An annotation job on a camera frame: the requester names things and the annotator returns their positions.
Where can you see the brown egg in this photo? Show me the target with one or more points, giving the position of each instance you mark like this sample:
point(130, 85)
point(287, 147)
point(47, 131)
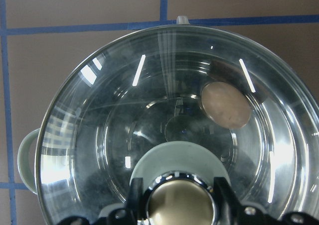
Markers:
point(225, 105)

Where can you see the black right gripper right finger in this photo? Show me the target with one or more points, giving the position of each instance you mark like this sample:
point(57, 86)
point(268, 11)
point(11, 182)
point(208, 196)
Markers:
point(226, 201)

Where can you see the pale green cooking pot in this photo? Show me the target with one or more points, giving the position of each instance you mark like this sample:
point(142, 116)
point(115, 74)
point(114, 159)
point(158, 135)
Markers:
point(27, 160)

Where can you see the glass pot lid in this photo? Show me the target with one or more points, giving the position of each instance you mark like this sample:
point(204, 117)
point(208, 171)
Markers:
point(124, 110)

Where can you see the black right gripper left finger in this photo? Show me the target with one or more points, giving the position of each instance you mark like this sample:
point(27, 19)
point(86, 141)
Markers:
point(134, 205)

